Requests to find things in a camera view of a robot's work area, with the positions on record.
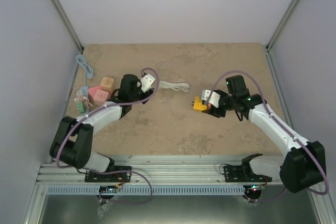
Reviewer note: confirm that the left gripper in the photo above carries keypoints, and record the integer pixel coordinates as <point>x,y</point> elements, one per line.
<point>148,94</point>

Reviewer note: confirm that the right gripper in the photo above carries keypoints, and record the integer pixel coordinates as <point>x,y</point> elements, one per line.
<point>214,112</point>

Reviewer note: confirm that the yellow cube socket adapter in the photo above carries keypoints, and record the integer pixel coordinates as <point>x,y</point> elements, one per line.
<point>198,105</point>

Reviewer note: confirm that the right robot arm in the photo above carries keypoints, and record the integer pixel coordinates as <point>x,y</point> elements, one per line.
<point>303,162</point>

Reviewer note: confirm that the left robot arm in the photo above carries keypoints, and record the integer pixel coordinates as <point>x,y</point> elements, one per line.
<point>72,144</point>

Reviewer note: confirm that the pink cube socket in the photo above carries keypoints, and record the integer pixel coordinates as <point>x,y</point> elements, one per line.
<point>100,97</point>

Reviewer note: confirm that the pink socket base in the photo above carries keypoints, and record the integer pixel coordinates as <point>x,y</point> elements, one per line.
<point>92,91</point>

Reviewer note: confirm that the green plug adapter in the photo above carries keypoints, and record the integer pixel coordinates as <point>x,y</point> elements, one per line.
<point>81,107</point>

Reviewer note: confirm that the light blue power strip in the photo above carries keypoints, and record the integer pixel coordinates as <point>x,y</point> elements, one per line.
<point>87,103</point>

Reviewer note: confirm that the white charger with ribbon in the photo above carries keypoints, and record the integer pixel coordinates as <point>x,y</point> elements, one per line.
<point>79,96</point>

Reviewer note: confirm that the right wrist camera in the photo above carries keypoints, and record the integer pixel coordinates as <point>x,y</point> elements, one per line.
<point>211,97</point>

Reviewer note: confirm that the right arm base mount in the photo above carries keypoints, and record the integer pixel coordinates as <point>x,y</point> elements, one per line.
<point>234,174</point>

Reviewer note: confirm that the aluminium rail frame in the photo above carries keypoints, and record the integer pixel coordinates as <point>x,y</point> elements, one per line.
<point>158,169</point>

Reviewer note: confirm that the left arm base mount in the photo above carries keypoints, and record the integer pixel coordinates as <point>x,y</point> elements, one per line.
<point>116,174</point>

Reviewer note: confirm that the light blue cable duct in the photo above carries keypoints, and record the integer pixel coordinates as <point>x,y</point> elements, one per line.
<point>143,190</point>

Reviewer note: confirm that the left aluminium corner post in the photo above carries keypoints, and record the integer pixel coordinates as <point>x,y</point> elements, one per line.
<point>65,20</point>

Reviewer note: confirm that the aluminium corner post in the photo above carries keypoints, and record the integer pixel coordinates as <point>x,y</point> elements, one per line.
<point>65,20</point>
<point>284,20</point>

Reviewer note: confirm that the right aluminium corner post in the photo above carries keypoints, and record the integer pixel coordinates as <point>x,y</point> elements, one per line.
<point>284,20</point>

